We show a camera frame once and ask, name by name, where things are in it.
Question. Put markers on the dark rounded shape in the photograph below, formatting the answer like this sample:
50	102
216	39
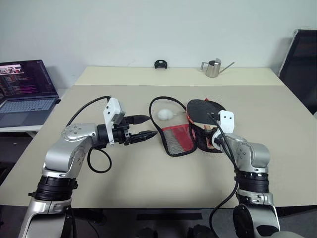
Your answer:
200	231

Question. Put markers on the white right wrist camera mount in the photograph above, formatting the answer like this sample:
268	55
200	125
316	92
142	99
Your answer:
226	121

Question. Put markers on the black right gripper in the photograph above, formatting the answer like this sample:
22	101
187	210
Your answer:
213	117

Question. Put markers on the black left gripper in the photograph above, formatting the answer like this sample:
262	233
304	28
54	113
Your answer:
121	135

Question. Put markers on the open dark laptop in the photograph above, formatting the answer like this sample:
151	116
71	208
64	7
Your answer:
24	99

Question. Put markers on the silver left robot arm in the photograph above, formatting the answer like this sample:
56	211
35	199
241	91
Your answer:
74	134

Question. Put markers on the white fluffy cotton ball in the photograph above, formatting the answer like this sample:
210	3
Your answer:
165	114

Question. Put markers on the small black clamp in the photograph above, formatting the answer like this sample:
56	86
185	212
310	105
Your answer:
161	64

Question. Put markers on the black office chair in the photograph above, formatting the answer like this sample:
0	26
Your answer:
301	67

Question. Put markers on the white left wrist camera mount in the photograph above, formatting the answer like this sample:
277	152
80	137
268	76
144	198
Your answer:
112	107

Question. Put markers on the red black mesh paddle case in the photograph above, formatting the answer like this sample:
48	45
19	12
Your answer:
177	141

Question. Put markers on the stainless steel watering can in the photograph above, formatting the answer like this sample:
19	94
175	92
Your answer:
213	69

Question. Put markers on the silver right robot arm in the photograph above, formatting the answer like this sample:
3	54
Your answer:
255	153

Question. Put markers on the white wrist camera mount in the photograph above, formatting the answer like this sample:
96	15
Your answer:
226	121
112	107

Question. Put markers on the black flat bar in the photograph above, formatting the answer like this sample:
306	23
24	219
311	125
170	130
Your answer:
169	217

